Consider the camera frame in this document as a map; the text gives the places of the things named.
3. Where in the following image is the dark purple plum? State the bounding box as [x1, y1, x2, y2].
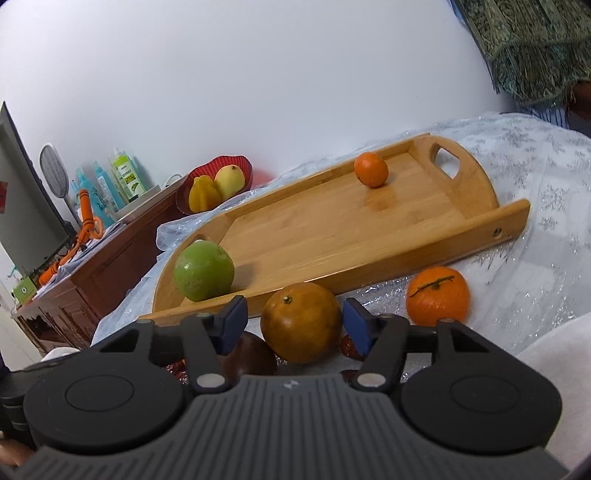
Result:
[217, 332, 277, 385]

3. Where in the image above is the green apple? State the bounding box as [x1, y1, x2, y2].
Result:
[173, 240, 235, 302]

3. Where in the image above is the mandarin with stem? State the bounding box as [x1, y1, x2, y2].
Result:
[406, 266, 471, 327]

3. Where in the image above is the brownish large orange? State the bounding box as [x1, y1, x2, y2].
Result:
[260, 283, 342, 365]

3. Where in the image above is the mandarin orange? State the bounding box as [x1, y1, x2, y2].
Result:
[353, 152, 389, 188]

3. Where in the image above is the wooden sideboard cabinet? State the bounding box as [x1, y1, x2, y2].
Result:
[13, 186, 181, 354]

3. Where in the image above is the yellow starfruit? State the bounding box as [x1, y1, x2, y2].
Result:
[187, 175, 222, 213]

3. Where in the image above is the wooden serving tray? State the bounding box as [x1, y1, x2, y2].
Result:
[138, 132, 532, 327]

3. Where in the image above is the white plastic tray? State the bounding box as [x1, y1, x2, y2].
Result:
[115, 185, 161, 224]

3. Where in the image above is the yellow mango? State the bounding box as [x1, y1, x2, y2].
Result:
[214, 164, 245, 201]

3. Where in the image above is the red fruit bowl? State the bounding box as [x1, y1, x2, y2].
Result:
[175, 156, 252, 215]

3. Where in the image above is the blue spray bottle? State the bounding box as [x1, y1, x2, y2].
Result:
[76, 167, 114, 228]
[93, 161, 124, 213]

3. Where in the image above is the green spray bottle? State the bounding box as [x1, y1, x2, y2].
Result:
[111, 148, 146, 202]

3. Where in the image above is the television screen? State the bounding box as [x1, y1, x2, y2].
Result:
[1, 105, 74, 276]

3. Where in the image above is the green patterned shawl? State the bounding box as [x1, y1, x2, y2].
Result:
[452, 1, 590, 106]

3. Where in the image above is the orange handled tool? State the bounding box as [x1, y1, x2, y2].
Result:
[37, 188, 105, 287]

